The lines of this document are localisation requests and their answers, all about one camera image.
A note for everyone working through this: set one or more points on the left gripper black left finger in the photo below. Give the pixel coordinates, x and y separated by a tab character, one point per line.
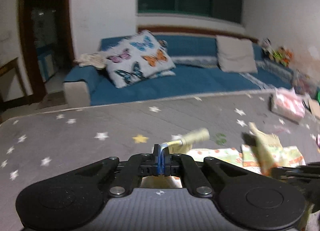
133	171

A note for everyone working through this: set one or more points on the beige cushion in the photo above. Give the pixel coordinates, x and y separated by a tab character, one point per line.
235	55

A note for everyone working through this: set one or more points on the butterfly print pillow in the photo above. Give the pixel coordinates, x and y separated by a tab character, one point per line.
136	58

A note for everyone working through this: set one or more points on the yellow and orange plush toys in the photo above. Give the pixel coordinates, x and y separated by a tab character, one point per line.
282	56

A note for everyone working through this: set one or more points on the dark wooden desk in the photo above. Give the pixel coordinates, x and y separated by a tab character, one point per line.
13	90

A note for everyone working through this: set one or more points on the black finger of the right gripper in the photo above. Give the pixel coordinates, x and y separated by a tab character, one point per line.
301	173

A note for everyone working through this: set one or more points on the panda plush toy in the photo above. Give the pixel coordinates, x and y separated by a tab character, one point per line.
267	48

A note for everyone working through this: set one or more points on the blue sofa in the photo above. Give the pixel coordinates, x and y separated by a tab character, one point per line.
197	72

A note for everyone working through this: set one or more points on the cream crocheted cloth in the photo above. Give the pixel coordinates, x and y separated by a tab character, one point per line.
95	60

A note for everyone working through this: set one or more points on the colourful patterned baby garment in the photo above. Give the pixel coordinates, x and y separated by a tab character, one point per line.
259	154

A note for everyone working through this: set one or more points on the dark wooden doorway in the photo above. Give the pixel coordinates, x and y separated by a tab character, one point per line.
46	42

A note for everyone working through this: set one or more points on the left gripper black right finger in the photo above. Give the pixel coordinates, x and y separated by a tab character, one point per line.
184	167

